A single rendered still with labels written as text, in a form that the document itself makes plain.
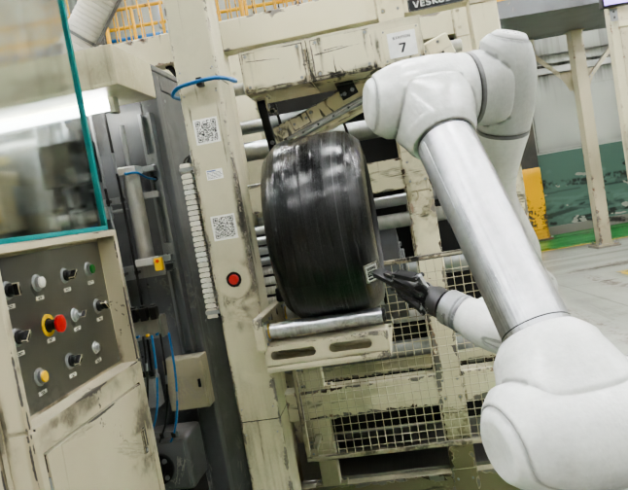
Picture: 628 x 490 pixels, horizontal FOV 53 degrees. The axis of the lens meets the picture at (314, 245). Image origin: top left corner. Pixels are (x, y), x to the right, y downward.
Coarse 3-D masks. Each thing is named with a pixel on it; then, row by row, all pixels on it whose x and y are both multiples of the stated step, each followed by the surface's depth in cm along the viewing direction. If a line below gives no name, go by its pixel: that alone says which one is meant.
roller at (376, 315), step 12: (348, 312) 181; (360, 312) 179; (372, 312) 179; (384, 312) 178; (276, 324) 183; (288, 324) 182; (300, 324) 181; (312, 324) 181; (324, 324) 180; (336, 324) 180; (348, 324) 179; (360, 324) 179; (276, 336) 183
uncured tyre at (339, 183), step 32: (288, 160) 174; (320, 160) 172; (352, 160) 172; (288, 192) 169; (320, 192) 167; (352, 192) 167; (288, 224) 167; (320, 224) 166; (352, 224) 166; (288, 256) 168; (320, 256) 167; (352, 256) 167; (288, 288) 173; (320, 288) 172; (352, 288) 172; (384, 288) 189
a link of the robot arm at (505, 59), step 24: (480, 48) 113; (504, 48) 110; (528, 48) 110; (480, 72) 109; (504, 72) 110; (528, 72) 111; (504, 96) 111; (528, 96) 113; (480, 120) 114; (504, 120) 115; (528, 120) 116
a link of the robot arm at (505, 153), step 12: (480, 132) 120; (528, 132) 118; (492, 144) 119; (504, 144) 118; (516, 144) 118; (492, 156) 120; (504, 156) 120; (516, 156) 120; (504, 168) 121; (516, 168) 122; (504, 180) 123; (516, 204) 129; (528, 228) 136; (540, 252) 144; (552, 276) 152
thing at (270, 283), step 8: (256, 232) 230; (264, 232) 230; (264, 240) 229; (264, 248) 230; (264, 256) 243; (264, 264) 230; (264, 272) 231; (272, 272) 231; (264, 280) 230; (272, 280) 229; (272, 288) 231; (272, 296) 244
